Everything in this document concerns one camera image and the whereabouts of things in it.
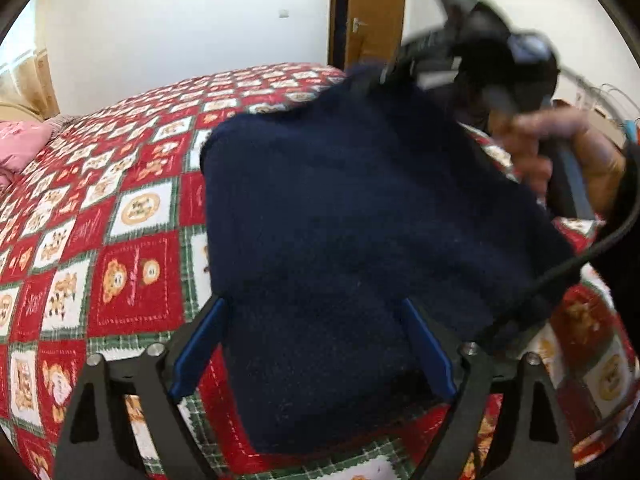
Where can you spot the cream wooden headboard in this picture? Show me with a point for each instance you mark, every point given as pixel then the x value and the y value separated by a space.
pixel 17 111

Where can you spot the beige patterned curtain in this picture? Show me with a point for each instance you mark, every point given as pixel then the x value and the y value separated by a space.
pixel 20 80

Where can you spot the person's right forearm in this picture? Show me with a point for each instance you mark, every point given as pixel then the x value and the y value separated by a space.
pixel 631 255

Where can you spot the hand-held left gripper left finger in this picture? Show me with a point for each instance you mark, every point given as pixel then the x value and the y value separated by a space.
pixel 200 355

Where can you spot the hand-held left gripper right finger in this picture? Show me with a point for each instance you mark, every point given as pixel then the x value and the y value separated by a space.
pixel 430 355

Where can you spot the pink folded quilt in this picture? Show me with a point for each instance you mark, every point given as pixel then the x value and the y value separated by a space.
pixel 20 152

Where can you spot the navy patterned knit sweater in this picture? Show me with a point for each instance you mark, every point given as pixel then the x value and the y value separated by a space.
pixel 325 210

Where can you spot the person's right hand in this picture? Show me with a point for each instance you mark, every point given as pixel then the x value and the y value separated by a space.
pixel 595 160

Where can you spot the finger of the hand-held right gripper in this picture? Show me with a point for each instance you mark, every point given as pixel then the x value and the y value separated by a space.
pixel 425 52

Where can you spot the red checked bear bedspread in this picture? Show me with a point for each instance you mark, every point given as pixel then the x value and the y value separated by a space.
pixel 135 260

